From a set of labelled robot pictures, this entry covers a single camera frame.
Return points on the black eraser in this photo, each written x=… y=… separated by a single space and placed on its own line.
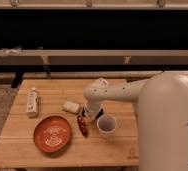
x=99 y=112

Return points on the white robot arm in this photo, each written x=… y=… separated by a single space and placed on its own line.
x=162 y=108

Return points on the white cup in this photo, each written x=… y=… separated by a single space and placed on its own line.
x=106 y=125

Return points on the red chili pepper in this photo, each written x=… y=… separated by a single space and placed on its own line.
x=82 y=125

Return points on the white bottle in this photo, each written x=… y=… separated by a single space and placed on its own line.
x=32 y=103

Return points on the orange plate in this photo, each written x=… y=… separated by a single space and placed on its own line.
x=52 y=134

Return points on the wooden table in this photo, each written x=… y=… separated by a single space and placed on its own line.
x=17 y=149

